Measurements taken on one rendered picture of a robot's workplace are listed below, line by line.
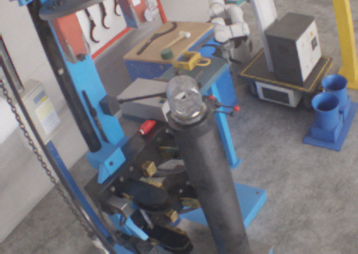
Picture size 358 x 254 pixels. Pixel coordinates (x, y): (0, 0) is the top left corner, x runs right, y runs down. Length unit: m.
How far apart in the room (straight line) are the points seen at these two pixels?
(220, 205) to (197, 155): 0.39
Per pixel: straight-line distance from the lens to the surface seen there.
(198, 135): 2.08
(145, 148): 2.73
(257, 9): 4.10
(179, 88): 2.00
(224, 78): 4.43
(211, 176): 2.26
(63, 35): 2.00
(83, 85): 2.60
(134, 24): 2.22
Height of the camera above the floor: 2.69
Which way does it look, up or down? 34 degrees down
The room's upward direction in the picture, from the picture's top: 21 degrees counter-clockwise
